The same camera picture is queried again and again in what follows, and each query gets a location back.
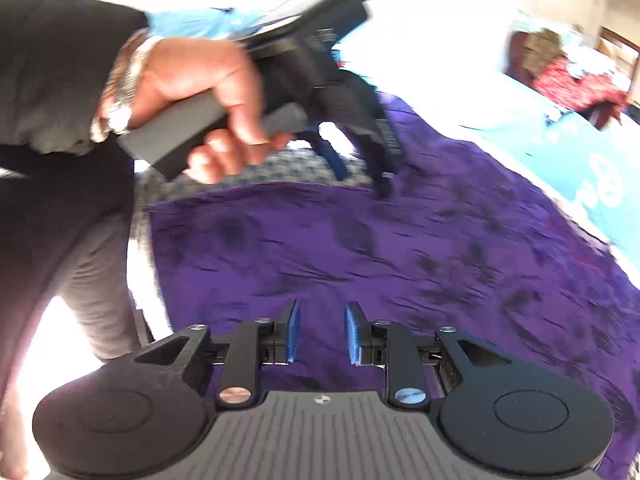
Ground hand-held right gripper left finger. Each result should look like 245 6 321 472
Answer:
134 298 302 408

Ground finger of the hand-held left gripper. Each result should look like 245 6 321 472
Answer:
339 69 407 200
302 122 352 182

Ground person's left forearm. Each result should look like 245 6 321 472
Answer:
0 0 152 157

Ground wooden door frame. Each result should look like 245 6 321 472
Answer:
599 24 640 62

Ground purple floral garment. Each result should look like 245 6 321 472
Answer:
144 89 640 480

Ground person's left hand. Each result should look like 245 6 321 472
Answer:
129 36 294 186

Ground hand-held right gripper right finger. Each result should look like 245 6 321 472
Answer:
343 301 517 407

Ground houndstooth bed mat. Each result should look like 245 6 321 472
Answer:
134 146 372 207

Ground person's grey trousers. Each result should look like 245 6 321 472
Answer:
0 150 168 480

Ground silver wristwatch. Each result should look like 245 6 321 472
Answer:
92 34 163 137

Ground brown patterned garment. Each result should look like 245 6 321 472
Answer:
520 27 566 73

